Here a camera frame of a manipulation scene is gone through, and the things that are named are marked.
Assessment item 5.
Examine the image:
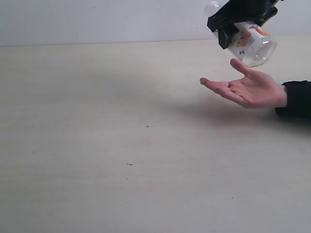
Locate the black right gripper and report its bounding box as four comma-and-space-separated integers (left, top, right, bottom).
207, 0, 279, 50

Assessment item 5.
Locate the person's open bare hand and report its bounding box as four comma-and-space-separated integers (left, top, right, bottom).
200, 59, 287, 109

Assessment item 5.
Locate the clear tea bottle apple label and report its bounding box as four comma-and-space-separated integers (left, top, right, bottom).
204, 0, 277, 67

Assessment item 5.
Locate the black sleeved forearm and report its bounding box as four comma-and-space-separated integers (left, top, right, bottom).
275, 81, 311, 120

